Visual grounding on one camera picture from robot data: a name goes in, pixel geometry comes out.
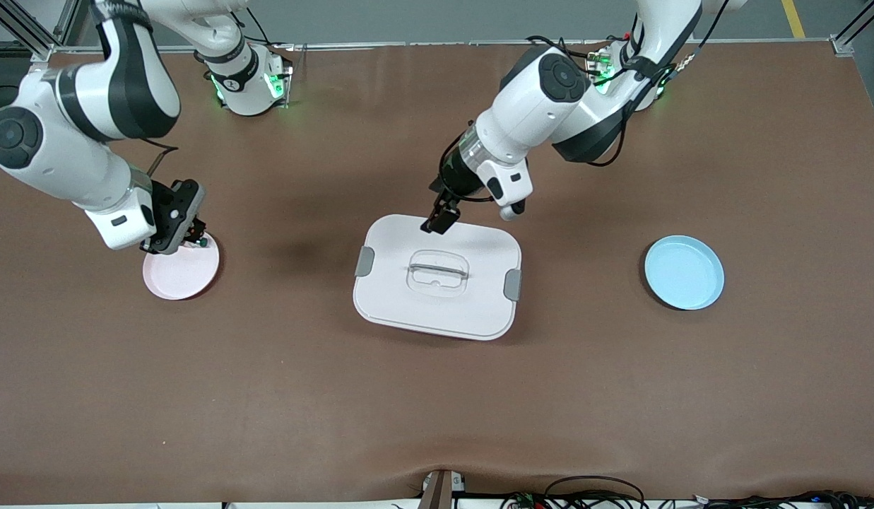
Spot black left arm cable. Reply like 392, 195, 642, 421
437, 0, 731, 206

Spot white lidded storage box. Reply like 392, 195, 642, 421
353, 213, 523, 342

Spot aluminium frame profile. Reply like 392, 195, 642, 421
0, 0, 91, 71
832, 0, 874, 57

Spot clear lid handle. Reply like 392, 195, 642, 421
406, 250, 470, 296

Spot aluminium camera stand profile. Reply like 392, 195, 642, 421
417, 469, 467, 509

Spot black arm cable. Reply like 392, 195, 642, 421
437, 0, 731, 206
141, 136, 180, 179

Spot black base power cable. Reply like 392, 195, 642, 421
526, 34, 593, 61
225, 7, 296, 50

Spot brown table mat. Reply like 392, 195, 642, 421
0, 42, 874, 504

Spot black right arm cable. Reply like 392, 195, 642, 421
141, 136, 180, 179

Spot black cable bundle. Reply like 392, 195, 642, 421
500, 475, 874, 509

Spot pink round plate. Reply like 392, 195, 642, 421
142, 230, 221, 301

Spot light blue round plate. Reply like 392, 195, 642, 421
644, 235, 726, 311

